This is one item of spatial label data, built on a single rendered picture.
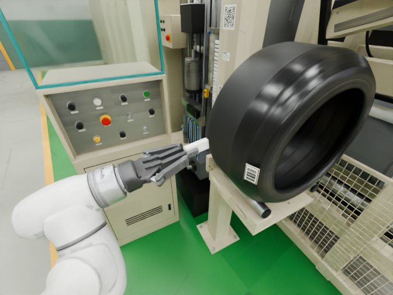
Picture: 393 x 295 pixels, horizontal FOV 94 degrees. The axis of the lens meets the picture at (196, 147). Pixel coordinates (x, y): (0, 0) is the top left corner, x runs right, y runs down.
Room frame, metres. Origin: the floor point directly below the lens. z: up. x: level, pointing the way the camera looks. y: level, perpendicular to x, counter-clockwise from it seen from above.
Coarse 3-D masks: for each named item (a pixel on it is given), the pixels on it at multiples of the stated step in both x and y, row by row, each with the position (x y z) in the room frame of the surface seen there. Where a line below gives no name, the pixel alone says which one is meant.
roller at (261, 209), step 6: (234, 186) 0.57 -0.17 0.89; (240, 192) 0.53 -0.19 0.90; (246, 198) 0.50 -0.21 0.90; (252, 204) 0.47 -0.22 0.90; (258, 204) 0.45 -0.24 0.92; (264, 204) 0.45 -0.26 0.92; (258, 210) 0.44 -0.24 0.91; (264, 210) 0.43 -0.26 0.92; (270, 210) 0.43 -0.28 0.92; (264, 216) 0.41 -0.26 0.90
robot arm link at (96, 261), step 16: (96, 240) 0.20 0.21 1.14; (112, 240) 0.22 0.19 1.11; (64, 256) 0.17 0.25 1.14; (80, 256) 0.16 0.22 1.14; (96, 256) 0.17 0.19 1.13; (112, 256) 0.18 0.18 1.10; (64, 272) 0.14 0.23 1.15; (80, 272) 0.14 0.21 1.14; (96, 272) 0.14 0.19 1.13; (112, 272) 0.16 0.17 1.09; (48, 288) 0.11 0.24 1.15; (64, 288) 0.11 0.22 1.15; (80, 288) 0.12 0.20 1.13; (96, 288) 0.12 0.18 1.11; (112, 288) 0.14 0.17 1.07
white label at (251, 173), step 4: (248, 164) 0.38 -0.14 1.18; (248, 168) 0.38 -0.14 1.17; (252, 168) 0.38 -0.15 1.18; (256, 168) 0.37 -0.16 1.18; (244, 172) 0.39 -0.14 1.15; (248, 172) 0.38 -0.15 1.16; (252, 172) 0.37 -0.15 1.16; (256, 172) 0.37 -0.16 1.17; (244, 176) 0.39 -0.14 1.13; (248, 176) 0.38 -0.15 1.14; (252, 176) 0.37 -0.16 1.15; (256, 176) 0.37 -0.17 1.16; (248, 180) 0.38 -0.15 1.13; (252, 180) 0.37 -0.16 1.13; (256, 180) 0.37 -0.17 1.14; (256, 184) 0.37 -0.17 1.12
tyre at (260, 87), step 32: (256, 64) 0.57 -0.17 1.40; (288, 64) 0.50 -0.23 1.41; (320, 64) 0.47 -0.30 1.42; (352, 64) 0.49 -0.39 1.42; (224, 96) 0.56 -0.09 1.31; (256, 96) 0.47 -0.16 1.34; (288, 96) 0.43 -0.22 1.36; (320, 96) 0.43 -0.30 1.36; (352, 96) 0.66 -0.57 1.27; (224, 128) 0.49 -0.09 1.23; (256, 128) 0.41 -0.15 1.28; (288, 128) 0.40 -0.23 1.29; (320, 128) 0.72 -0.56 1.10; (352, 128) 0.58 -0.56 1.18; (224, 160) 0.47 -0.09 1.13; (256, 160) 0.38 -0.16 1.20; (288, 160) 0.69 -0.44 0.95; (320, 160) 0.62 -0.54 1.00; (256, 192) 0.39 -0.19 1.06; (288, 192) 0.46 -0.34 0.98
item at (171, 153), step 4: (180, 144) 0.40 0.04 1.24; (176, 148) 0.40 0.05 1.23; (180, 148) 0.40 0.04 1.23; (164, 152) 0.38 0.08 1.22; (168, 152) 0.38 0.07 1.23; (172, 152) 0.38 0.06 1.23; (176, 152) 0.39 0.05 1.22; (152, 156) 0.37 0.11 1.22; (156, 156) 0.37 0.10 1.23; (160, 156) 0.37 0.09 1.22; (164, 156) 0.37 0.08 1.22; (168, 156) 0.38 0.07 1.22; (144, 160) 0.35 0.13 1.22; (148, 160) 0.35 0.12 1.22
